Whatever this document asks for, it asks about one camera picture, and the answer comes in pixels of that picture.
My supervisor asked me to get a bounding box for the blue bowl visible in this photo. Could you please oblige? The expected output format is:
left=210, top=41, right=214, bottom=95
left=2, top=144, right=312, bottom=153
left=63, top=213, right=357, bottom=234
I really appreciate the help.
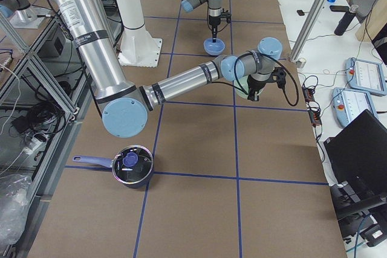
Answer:
left=203, top=38, right=226, bottom=56

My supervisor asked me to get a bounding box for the orange black usb hub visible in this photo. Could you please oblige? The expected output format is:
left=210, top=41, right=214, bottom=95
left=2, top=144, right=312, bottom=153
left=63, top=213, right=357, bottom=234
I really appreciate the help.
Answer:
left=302, top=86, right=322, bottom=127

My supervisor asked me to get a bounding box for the aluminium frame post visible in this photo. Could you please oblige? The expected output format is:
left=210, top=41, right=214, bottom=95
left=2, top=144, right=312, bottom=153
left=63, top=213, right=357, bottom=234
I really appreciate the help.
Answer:
left=288, top=0, right=326, bottom=68

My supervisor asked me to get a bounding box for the near blue teach pendant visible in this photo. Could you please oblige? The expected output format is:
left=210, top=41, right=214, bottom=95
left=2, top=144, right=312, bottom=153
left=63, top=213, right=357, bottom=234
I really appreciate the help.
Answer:
left=332, top=88, right=378, bottom=127

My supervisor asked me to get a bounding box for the green bowl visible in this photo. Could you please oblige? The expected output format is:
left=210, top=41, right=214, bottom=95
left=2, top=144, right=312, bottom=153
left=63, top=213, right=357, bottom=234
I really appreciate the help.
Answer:
left=233, top=76, right=249, bottom=99

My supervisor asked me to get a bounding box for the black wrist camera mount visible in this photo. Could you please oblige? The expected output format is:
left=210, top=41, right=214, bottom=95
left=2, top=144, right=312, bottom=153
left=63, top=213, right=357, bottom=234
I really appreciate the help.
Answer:
left=219, top=8, right=232, bottom=24
left=272, top=67, right=299, bottom=107

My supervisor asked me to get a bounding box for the dark blue saucepan with lid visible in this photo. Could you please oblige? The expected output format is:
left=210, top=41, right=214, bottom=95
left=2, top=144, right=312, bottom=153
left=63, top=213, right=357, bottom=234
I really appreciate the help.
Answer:
left=73, top=145, right=154, bottom=189

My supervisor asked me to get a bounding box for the blue teach pendant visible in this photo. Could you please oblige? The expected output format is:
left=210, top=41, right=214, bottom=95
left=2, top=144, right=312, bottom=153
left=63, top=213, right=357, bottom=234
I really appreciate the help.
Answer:
left=332, top=88, right=378, bottom=127
left=345, top=57, right=386, bottom=96

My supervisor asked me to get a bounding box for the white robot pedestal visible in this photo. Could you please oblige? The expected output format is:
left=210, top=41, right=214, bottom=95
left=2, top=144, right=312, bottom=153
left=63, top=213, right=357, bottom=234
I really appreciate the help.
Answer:
left=116, top=0, right=163, bottom=68

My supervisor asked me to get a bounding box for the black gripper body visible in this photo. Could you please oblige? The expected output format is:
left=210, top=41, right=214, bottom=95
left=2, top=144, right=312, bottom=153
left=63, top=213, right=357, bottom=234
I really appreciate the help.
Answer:
left=247, top=77, right=267, bottom=96
left=207, top=15, right=220, bottom=28

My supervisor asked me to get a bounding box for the crumpled clear plastic bag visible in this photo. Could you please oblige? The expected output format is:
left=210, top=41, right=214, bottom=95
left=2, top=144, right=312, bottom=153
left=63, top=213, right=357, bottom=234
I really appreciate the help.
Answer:
left=1, top=174, right=32, bottom=249

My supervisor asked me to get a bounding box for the black laptop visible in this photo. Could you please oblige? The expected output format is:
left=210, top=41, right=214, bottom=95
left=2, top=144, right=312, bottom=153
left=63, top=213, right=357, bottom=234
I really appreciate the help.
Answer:
left=323, top=109, right=387, bottom=198

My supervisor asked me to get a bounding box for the black smartphone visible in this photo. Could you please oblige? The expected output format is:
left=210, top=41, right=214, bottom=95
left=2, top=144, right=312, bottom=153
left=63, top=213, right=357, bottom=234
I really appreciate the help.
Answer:
left=330, top=5, right=350, bottom=12

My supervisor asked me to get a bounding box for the far blue teach pendant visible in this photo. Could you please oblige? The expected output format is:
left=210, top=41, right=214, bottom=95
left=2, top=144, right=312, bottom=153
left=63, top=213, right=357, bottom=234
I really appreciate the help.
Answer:
left=345, top=57, right=386, bottom=96

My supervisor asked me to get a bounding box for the black thermos bottle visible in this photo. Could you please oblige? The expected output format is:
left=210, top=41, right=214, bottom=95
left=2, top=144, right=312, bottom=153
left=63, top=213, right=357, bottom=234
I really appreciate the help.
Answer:
left=334, top=4, right=359, bottom=36

